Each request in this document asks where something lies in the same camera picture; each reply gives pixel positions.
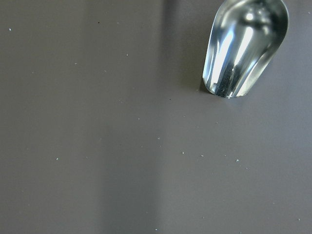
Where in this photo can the steel scoop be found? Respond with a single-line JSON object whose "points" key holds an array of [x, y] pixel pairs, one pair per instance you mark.
{"points": [[244, 38]]}

